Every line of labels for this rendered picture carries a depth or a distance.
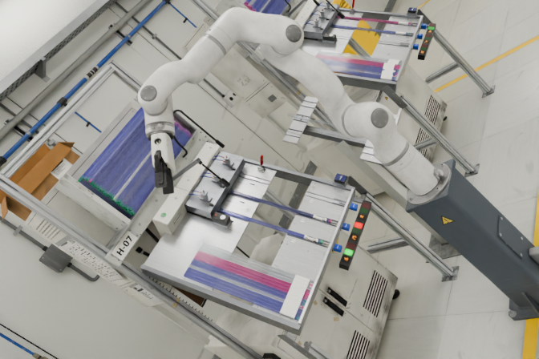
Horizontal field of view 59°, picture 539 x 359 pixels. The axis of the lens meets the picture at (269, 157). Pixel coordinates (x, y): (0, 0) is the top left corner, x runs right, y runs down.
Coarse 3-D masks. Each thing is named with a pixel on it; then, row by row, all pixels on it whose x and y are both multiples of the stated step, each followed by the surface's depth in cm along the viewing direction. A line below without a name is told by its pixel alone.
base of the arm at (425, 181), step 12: (408, 156) 163; (420, 156) 166; (396, 168) 165; (408, 168) 164; (420, 168) 165; (432, 168) 168; (444, 168) 170; (408, 180) 167; (420, 180) 166; (432, 180) 166; (444, 180) 165; (408, 192) 178; (420, 192) 169; (432, 192) 166; (420, 204) 168
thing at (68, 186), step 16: (96, 80) 217; (80, 96) 210; (64, 112) 204; (176, 112) 227; (48, 128) 198; (192, 128) 232; (32, 144) 192; (16, 160) 187; (64, 176) 188; (64, 192) 199; (80, 192) 192; (368, 192) 219; (96, 208) 197; (112, 208) 194; (112, 224) 203; (128, 224) 197; (112, 240) 200; (128, 240) 198; (384, 240) 241; (400, 240) 230; (304, 352) 174
